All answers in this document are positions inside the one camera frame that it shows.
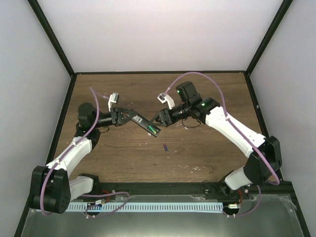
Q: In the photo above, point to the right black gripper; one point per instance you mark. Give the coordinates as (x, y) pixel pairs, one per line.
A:
(165, 121)

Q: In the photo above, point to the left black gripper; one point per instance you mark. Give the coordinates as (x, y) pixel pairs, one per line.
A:
(117, 116)

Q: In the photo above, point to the green battery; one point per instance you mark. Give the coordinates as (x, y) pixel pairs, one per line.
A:
(152, 130)

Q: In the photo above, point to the black remote control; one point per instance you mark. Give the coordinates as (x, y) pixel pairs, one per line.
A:
(144, 123)

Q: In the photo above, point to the purple battery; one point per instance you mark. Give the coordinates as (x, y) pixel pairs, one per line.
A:
(165, 147)

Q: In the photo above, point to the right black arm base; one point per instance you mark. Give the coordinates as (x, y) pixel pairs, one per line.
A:
(222, 191)

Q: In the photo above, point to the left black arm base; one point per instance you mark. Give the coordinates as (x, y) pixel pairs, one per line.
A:
(97, 191)

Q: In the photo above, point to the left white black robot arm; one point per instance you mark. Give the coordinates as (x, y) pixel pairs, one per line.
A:
(51, 190)

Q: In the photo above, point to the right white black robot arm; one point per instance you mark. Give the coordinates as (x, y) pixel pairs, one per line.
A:
(263, 153)

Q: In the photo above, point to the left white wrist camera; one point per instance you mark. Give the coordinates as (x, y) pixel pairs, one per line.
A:
(113, 100)

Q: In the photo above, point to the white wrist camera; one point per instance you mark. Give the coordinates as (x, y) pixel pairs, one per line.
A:
(165, 98)
(113, 100)

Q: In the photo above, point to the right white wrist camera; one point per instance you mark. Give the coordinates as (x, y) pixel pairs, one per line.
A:
(165, 98)

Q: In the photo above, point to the black aluminium frame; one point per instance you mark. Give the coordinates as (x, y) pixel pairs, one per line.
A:
(156, 189)

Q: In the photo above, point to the light blue slotted cable duct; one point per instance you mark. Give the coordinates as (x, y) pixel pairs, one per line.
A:
(196, 207)

